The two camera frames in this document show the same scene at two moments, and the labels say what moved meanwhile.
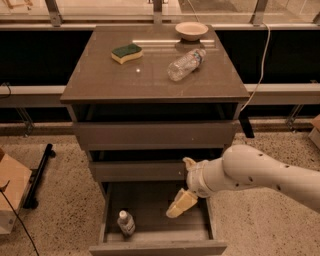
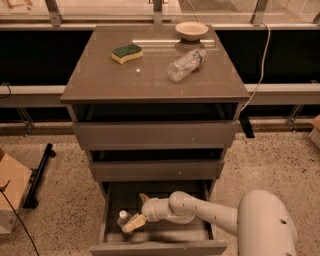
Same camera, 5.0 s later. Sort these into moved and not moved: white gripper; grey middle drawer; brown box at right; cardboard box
Moved: white gripper
Not moved: grey middle drawer; brown box at right; cardboard box
